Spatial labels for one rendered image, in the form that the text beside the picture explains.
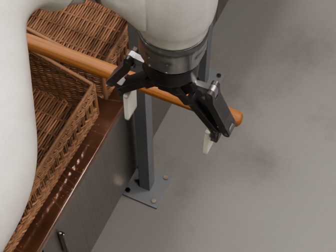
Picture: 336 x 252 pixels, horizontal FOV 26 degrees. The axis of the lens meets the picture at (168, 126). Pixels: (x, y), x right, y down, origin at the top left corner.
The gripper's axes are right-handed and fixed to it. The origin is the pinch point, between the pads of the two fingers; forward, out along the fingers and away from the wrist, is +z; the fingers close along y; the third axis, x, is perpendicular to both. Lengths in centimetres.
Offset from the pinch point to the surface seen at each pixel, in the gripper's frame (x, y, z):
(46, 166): 9, -37, 63
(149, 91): 11.6, -9.5, 12.8
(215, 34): 116, -34, 134
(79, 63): 11.0, -23.8, 12.9
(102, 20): 63, -52, 76
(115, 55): 46, -38, 64
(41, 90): 33, -55, 74
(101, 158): 26, -32, 84
